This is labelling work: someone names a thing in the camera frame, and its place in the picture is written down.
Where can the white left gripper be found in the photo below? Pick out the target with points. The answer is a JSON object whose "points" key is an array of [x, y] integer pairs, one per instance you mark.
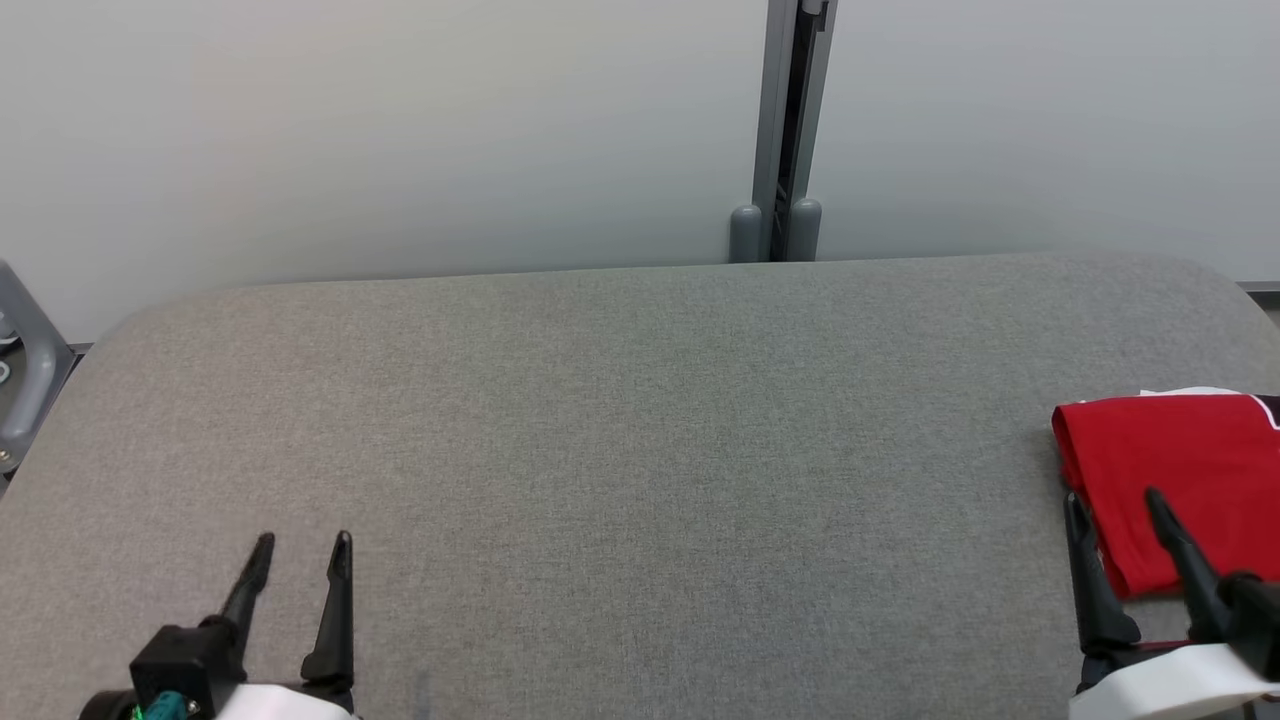
{"points": [[290, 705]]}

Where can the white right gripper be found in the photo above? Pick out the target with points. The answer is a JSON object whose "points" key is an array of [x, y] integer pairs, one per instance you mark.
{"points": [[1170, 690]]}

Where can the red white-trimmed shirt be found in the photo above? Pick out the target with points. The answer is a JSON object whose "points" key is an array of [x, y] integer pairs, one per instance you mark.
{"points": [[1180, 460]]}

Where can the grey metal desk leg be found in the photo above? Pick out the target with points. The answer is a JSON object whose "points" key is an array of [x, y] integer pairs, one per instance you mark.
{"points": [[35, 380]]}

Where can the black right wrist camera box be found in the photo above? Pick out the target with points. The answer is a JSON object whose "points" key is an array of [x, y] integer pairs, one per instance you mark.
{"points": [[1255, 620]]}

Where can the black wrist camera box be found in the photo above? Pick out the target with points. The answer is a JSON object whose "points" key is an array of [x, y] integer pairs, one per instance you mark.
{"points": [[185, 655], [1255, 620]]}

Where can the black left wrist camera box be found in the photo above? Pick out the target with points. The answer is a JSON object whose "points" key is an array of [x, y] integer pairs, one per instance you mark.
{"points": [[185, 655]]}

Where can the grey cylindrical post foot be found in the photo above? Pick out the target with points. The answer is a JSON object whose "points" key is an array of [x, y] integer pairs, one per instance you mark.
{"points": [[805, 232], [746, 235]]}

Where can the grey partition post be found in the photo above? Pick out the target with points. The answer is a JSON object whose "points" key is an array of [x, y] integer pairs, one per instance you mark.
{"points": [[775, 100]]}

